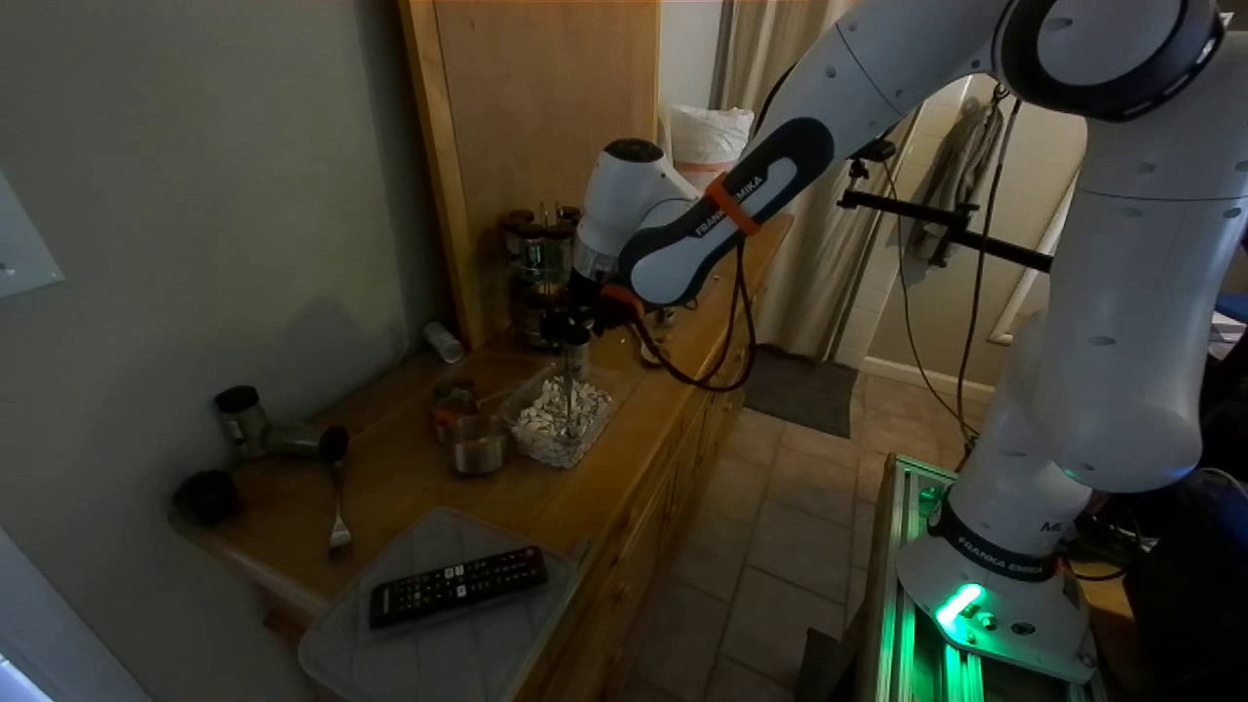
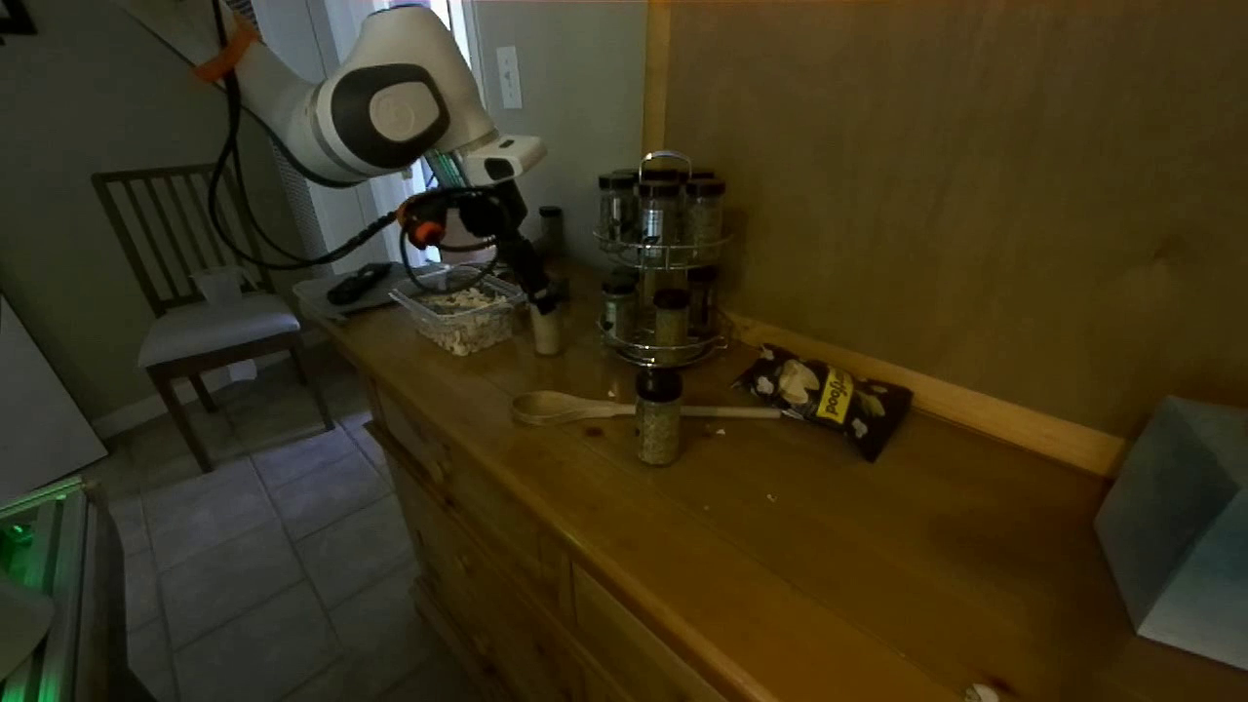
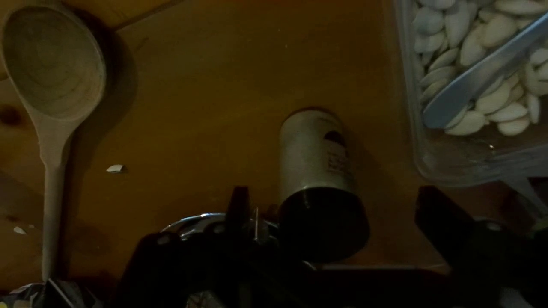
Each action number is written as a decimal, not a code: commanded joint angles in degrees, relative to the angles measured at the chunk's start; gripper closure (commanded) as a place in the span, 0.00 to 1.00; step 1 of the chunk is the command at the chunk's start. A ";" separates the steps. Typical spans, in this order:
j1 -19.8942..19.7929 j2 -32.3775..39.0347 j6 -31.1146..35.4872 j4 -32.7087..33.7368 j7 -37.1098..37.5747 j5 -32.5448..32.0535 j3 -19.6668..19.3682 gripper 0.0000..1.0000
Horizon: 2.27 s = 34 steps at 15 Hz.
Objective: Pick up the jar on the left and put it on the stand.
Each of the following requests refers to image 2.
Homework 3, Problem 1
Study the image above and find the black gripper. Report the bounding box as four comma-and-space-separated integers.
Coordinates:
445, 179, 567, 317

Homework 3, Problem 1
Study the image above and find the metal robot stand green light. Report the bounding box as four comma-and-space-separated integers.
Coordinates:
0, 474, 132, 702

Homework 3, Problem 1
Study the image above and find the clear plastic food container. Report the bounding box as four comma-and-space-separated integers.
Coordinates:
387, 272, 532, 363

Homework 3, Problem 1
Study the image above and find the round two-tier spice rack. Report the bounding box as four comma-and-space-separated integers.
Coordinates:
592, 147, 732, 372

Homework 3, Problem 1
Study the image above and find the wooden spoon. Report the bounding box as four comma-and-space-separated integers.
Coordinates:
506, 386, 804, 431

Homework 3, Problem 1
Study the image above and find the black remote control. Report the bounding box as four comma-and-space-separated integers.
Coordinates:
323, 260, 398, 313

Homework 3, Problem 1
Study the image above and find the black snack bag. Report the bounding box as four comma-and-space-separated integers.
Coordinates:
736, 342, 917, 464

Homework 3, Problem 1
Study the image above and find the wooden chair grey seat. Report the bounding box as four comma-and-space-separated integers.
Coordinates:
90, 160, 337, 474

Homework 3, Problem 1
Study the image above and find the wooden dresser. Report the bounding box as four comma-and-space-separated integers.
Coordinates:
309, 259, 1248, 702

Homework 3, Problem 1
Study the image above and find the upright wooden board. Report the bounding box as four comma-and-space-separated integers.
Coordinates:
639, 0, 1248, 483

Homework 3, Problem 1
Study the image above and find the white flat panel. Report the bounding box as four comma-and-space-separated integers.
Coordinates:
0, 294, 110, 506

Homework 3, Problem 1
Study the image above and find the teal tissue box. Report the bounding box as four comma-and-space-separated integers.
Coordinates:
1091, 392, 1248, 675

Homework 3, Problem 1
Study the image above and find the white wall switch plate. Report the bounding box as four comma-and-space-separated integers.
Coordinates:
491, 41, 528, 114

